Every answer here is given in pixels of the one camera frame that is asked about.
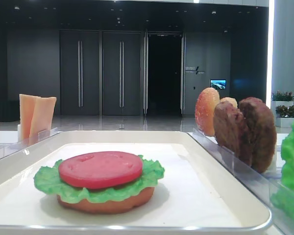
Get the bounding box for red tomato slice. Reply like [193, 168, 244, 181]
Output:
[58, 151, 143, 189]

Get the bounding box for left brown meat patty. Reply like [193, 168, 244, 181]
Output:
[213, 101, 252, 166]

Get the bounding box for brown meat patty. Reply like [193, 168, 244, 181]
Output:
[213, 101, 252, 166]
[239, 97, 277, 173]

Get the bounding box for right orange cheese slice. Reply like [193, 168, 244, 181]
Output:
[29, 97, 57, 137]

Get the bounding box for orange cheese slice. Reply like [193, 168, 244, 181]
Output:
[29, 97, 57, 137]
[19, 94, 40, 140]

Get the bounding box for right brown meat patty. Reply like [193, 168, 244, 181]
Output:
[239, 97, 277, 173]

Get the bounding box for green lettuce leaf on tray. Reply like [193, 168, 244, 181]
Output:
[33, 155, 165, 204]

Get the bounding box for left orange cheese slice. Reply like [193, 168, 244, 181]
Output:
[19, 94, 40, 140]

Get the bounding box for green lettuce leaf in rack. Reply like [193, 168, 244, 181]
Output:
[271, 122, 294, 221]

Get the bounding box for front bun slice right rack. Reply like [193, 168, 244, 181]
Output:
[195, 88, 220, 137]

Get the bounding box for bun slice rack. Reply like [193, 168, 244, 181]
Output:
[195, 88, 220, 137]
[220, 97, 238, 108]

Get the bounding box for rear bun slice right rack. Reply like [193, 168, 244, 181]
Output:
[220, 97, 238, 108]

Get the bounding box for white rectangular tray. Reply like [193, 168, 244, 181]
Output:
[0, 131, 272, 235]

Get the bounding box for dark double door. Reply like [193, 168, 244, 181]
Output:
[60, 31, 142, 116]

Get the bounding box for bottom bun slice on tray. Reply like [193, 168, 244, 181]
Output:
[57, 187, 155, 214]

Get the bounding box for potted plants in white planter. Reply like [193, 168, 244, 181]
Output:
[271, 91, 294, 127]

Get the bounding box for wall display screen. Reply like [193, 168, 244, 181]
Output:
[210, 80, 226, 90]

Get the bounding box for clear left rack rail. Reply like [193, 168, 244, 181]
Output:
[0, 127, 59, 159]

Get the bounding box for clear rack rail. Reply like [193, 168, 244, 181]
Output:
[0, 127, 59, 159]
[189, 129, 294, 235]

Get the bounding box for clear right rack rail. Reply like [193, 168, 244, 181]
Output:
[189, 129, 294, 235]

